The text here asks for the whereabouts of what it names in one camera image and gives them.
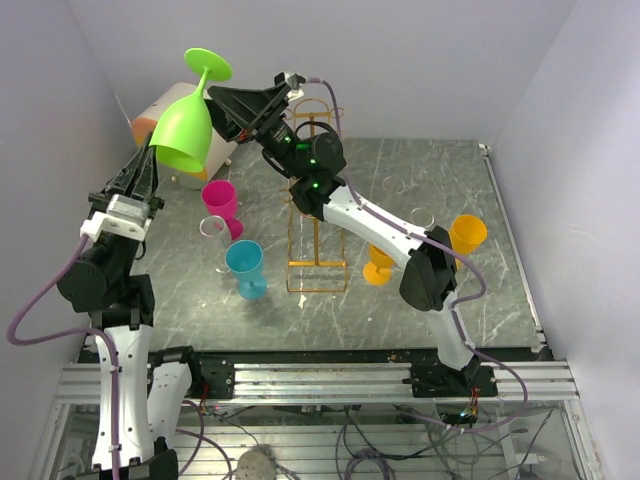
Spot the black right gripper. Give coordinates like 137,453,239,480
195,83,306,181

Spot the green plastic wine glass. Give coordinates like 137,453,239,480
150,47,232,174

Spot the pink plastic wine glass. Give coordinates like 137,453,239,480
201,180,244,241

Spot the clear wine glass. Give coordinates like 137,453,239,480
410,207,435,230
199,215,232,274
382,175,406,202

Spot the blue plastic wine glass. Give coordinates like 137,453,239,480
225,240,268,300

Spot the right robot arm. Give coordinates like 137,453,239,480
206,83,482,396

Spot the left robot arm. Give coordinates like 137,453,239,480
57,139,204,479

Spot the orange wine glass left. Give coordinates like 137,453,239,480
363,244,395,286

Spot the orange wine glass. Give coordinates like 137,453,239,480
363,244,395,286
449,214,488,256

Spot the orange wine glass right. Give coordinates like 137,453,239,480
449,214,488,256

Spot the cream round drawer box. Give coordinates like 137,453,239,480
130,81,239,191

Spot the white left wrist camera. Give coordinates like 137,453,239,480
80,194,152,242

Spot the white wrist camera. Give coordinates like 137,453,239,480
80,194,152,242
284,72,307,102

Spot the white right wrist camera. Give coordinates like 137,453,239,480
284,72,307,102

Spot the gold wire glass rack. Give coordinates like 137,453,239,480
278,98,349,295

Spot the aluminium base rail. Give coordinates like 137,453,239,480
54,362,581,406

